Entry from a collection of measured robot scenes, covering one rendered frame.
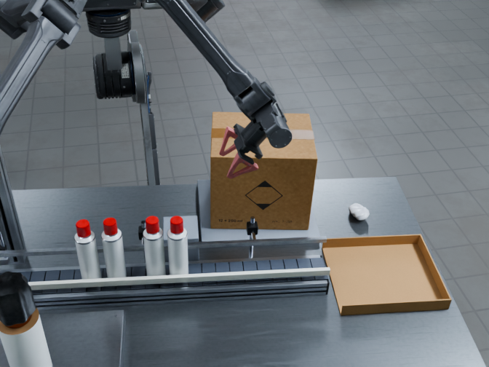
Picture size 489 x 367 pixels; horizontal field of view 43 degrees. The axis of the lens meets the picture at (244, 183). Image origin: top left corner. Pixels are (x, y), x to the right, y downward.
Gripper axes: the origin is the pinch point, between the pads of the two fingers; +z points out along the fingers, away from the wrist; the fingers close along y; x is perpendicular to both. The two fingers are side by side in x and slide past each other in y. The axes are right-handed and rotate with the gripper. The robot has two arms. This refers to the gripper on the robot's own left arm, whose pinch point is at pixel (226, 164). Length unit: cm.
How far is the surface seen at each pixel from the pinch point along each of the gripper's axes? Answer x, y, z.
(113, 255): -12.5, 9.3, 33.9
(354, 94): 183, -217, 7
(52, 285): -20, 9, 51
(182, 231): -2.9, 10.5, 17.8
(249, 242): 17.3, 8.6, 13.2
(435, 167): 195, -128, -5
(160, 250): -3.7, 10.3, 26.0
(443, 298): 64, 28, -10
